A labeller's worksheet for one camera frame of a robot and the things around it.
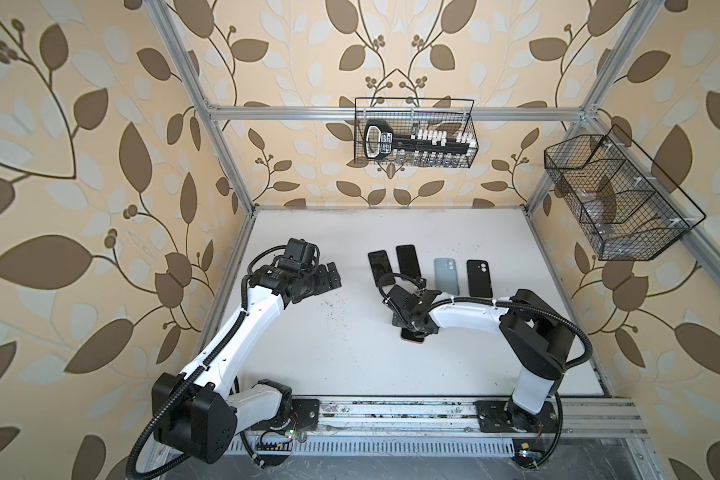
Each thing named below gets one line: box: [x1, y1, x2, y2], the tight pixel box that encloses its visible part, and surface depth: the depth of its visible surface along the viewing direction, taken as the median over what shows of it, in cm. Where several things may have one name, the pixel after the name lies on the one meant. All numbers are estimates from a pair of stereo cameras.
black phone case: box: [466, 260, 493, 298], surface depth 104 cm
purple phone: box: [396, 244, 421, 279], surface depth 109 cm
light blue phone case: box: [434, 258, 460, 296], surface depth 104 cm
